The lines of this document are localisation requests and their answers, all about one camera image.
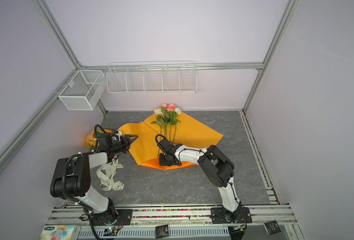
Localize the black box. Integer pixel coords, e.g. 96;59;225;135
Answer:
263;220;282;236
155;225;170;239

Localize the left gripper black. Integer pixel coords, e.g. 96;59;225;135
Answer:
109;134;139;155

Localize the orange wrapping paper sheet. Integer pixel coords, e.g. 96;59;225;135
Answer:
119;113;223;171

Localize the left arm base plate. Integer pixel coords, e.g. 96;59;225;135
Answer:
91;209;133;226

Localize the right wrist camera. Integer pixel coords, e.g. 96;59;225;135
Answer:
158;139;175;154

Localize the cream fake rose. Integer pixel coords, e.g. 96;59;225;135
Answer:
151;107;166;135

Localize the white fake rose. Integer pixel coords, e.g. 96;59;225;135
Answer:
172;107;182;141

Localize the white wire wall shelf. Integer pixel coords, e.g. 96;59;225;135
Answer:
107;61;198;94

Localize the yellow snack bag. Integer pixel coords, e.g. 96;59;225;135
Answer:
84;128;114;147

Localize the aluminium front rail frame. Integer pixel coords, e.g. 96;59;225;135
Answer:
46;203;304;240

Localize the tissue pack with elephant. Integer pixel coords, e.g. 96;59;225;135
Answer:
39;225;81;240

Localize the black box centre front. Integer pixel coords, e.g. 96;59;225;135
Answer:
155;225;170;239

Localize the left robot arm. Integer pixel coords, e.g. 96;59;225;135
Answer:
49;131;139;224

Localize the white mesh box basket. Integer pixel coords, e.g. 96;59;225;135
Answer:
58;70;107;111

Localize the dark pink fake rose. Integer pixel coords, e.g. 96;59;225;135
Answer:
166;104;177;140

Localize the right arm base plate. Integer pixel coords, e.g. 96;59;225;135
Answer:
211;206;252;224

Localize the white slotted cable duct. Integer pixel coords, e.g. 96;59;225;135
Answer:
77;226;230;240

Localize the black box right front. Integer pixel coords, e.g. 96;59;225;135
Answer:
263;220;282;236

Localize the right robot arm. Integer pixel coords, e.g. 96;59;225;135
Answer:
157;139;247;223

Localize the white ribbon gold lettering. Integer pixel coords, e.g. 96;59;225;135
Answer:
96;160;125;192

